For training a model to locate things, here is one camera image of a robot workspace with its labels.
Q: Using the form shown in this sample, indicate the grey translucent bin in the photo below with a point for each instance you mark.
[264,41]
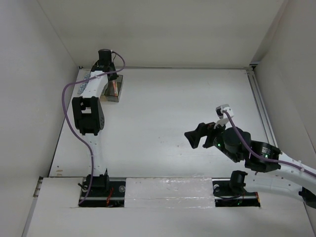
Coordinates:
[112,90]

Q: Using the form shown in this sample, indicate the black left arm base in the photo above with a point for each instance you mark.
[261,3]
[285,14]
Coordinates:
[108,192]

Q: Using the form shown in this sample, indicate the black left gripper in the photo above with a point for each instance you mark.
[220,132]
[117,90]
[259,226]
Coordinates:
[114,76]

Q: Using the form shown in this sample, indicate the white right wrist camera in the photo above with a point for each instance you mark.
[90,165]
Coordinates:
[221,113]

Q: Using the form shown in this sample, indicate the orange thin pen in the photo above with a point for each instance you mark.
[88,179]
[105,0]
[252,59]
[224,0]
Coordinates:
[118,90]

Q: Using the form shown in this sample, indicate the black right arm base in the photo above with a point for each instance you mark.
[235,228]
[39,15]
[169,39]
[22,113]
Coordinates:
[231,192]

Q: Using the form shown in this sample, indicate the aluminium side rail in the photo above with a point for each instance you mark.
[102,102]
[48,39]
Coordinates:
[260,105]

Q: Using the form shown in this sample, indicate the clear plastic bin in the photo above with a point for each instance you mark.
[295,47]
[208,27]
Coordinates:
[82,83]

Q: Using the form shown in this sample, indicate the pink thin pen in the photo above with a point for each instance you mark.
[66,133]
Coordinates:
[115,88]

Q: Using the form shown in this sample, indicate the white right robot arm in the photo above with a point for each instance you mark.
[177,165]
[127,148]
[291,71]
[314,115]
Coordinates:
[282,174]

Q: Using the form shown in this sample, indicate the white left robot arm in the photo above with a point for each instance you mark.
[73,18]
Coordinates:
[89,120]

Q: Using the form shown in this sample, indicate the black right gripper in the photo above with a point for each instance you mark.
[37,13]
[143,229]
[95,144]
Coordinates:
[202,129]

